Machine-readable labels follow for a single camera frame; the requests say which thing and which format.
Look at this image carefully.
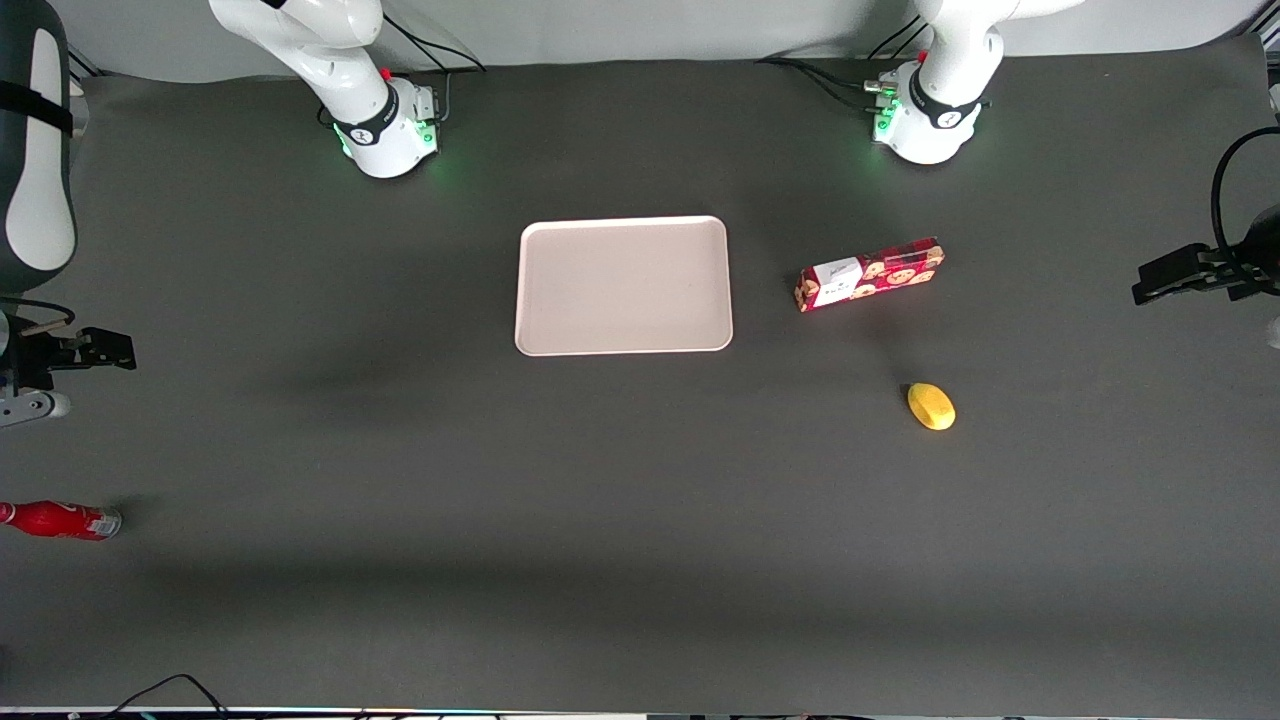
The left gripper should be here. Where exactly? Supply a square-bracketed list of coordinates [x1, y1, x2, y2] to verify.
[1131, 204, 1280, 307]

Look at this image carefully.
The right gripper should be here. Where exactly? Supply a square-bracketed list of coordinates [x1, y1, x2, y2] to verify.
[0, 300, 137, 430]

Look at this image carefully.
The red coke bottle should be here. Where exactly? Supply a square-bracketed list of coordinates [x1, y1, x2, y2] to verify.
[0, 500, 123, 542]

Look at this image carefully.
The beige rectangular plastic tray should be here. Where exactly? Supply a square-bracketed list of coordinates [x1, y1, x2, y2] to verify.
[514, 215, 734, 357]

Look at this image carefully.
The yellow lemon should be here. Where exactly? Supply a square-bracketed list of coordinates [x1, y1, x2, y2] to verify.
[906, 381, 957, 432]

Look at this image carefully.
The red tartan cookie box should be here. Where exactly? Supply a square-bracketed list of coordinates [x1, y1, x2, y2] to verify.
[794, 236, 946, 314]

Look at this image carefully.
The dark grey table mat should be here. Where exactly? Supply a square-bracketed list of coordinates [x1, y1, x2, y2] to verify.
[0, 35, 1280, 714]

